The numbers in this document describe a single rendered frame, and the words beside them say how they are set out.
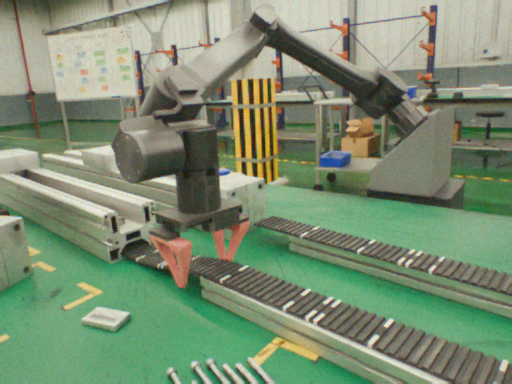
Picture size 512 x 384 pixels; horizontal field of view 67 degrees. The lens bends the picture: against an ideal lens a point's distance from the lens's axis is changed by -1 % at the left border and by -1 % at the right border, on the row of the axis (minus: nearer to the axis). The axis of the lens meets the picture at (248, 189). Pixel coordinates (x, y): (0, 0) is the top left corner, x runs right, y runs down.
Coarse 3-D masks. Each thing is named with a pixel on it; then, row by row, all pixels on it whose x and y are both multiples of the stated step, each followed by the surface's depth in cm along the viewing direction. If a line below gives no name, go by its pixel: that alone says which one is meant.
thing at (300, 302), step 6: (306, 294) 46; (312, 294) 45; (318, 294) 46; (294, 300) 44; (300, 300) 45; (306, 300) 44; (312, 300) 45; (288, 306) 43; (294, 306) 44; (300, 306) 43; (288, 312) 43; (294, 312) 42
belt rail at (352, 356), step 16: (208, 288) 52; (224, 288) 49; (224, 304) 50; (240, 304) 48; (256, 304) 45; (256, 320) 46; (272, 320) 45; (288, 320) 42; (304, 320) 41; (288, 336) 43; (304, 336) 42; (320, 336) 40; (336, 336) 38; (320, 352) 40; (336, 352) 39; (352, 352) 37; (368, 352) 36; (352, 368) 38; (368, 368) 36; (384, 368) 35; (400, 368) 34; (416, 368) 33
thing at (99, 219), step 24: (0, 192) 104; (24, 192) 91; (48, 192) 79; (72, 192) 87; (96, 192) 79; (120, 192) 75; (48, 216) 81; (72, 216) 71; (96, 216) 63; (120, 216) 70; (144, 216) 68; (72, 240) 74; (96, 240) 66; (120, 240) 65; (144, 240) 70
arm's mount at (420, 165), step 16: (448, 112) 95; (432, 128) 86; (448, 128) 97; (400, 144) 91; (416, 144) 89; (432, 144) 87; (448, 144) 99; (384, 160) 95; (400, 160) 92; (416, 160) 90; (432, 160) 88; (448, 160) 101; (384, 176) 95; (400, 176) 93; (416, 176) 91; (432, 176) 89; (448, 176) 104; (400, 192) 94; (416, 192) 92; (432, 192) 91
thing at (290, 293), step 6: (288, 288) 47; (294, 288) 47; (300, 288) 47; (282, 294) 46; (288, 294) 46; (294, 294) 46; (300, 294) 46; (270, 300) 44; (276, 300) 45; (282, 300) 44; (288, 300) 45; (276, 306) 44; (282, 306) 44
